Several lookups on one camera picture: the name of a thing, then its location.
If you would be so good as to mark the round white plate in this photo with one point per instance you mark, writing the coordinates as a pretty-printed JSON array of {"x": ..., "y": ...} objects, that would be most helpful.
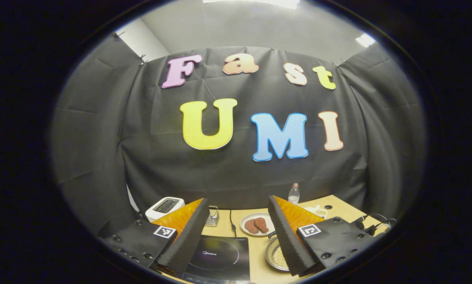
[{"x": 246, "y": 221}]

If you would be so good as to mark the red raw steak piece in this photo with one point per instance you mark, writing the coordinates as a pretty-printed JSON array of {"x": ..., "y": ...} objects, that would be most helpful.
[
  {"x": 262, "y": 224},
  {"x": 251, "y": 226}
]

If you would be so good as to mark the white divided dish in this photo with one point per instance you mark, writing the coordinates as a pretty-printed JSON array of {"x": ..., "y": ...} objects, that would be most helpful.
[{"x": 319, "y": 212}]

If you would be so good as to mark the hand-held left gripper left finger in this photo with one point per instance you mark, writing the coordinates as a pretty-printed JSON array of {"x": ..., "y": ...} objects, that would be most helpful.
[{"x": 186, "y": 244}]

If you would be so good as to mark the pile of soybeans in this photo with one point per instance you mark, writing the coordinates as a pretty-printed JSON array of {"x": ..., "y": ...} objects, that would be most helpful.
[{"x": 278, "y": 258}]

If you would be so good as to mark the clear plastic water bottle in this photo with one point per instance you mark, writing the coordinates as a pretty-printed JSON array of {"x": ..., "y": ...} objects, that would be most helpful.
[{"x": 294, "y": 194}]

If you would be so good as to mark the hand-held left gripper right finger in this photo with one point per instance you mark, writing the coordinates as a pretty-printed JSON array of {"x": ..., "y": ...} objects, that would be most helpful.
[{"x": 289, "y": 240}]

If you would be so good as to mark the white toaster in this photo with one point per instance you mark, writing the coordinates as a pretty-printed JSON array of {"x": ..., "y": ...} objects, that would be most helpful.
[{"x": 163, "y": 207}]

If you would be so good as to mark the small ceiling light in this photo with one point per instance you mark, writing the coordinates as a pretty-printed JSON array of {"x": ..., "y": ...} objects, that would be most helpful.
[{"x": 365, "y": 40}]

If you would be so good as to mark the large ceiling light panel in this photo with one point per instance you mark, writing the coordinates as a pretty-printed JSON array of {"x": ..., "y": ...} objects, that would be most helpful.
[{"x": 255, "y": 2}]

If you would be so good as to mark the black backdrop cloth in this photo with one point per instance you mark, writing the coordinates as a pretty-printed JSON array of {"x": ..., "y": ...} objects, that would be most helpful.
[{"x": 236, "y": 177}]

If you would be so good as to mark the black induction cooktop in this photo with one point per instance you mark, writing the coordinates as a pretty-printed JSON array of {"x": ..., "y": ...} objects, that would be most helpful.
[{"x": 220, "y": 256}]

